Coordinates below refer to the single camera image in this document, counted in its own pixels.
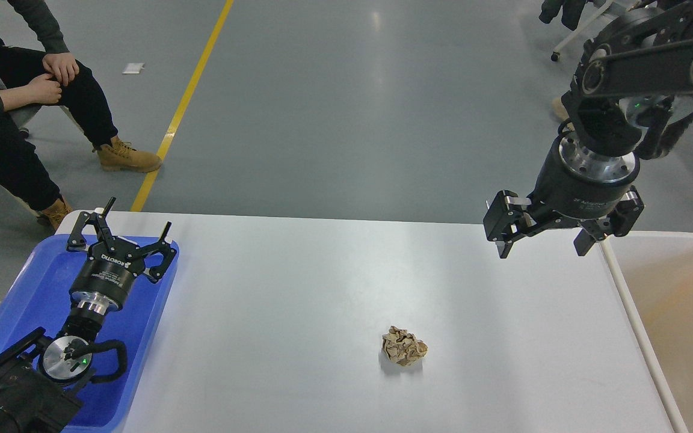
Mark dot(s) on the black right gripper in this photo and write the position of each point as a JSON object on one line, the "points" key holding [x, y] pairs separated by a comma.
{"points": [[574, 183]]}

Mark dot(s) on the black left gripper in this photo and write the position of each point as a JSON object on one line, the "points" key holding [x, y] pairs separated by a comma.
{"points": [[107, 276]]}

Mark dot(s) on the brown paper ball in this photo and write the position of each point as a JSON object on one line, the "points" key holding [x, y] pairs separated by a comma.
{"points": [[403, 347]]}

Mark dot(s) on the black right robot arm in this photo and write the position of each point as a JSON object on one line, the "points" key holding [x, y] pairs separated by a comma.
{"points": [[636, 72]]}

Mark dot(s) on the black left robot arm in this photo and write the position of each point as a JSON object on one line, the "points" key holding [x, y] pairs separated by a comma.
{"points": [[76, 327]]}

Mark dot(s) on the seated person's right hand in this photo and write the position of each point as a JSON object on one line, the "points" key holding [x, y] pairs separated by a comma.
{"points": [[44, 89]]}

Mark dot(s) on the seated person's left hand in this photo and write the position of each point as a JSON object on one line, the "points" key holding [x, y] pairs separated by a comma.
{"points": [[63, 66]]}

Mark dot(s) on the tan work boot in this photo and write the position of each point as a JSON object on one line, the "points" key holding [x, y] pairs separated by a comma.
{"points": [[119, 155], [54, 215]]}

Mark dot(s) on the blue plastic tray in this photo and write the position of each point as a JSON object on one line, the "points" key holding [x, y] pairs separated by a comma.
{"points": [[40, 298]]}

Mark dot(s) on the beige shoe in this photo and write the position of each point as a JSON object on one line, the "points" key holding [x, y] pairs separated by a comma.
{"points": [[559, 110]]}

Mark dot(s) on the white plastic bin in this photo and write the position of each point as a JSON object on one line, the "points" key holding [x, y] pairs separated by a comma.
{"points": [[654, 274]]}

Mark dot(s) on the white office chair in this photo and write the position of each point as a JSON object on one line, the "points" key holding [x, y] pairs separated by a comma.
{"points": [[594, 11]]}

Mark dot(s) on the white paper scrap on floor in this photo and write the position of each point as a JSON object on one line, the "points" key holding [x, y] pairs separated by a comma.
{"points": [[133, 68]]}

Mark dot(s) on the dark jacket on chair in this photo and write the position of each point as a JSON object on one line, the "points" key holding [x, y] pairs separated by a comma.
{"points": [[570, 11]]}

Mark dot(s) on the seated person in black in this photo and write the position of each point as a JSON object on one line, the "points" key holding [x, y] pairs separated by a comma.
{"points": [[21, 171]]}

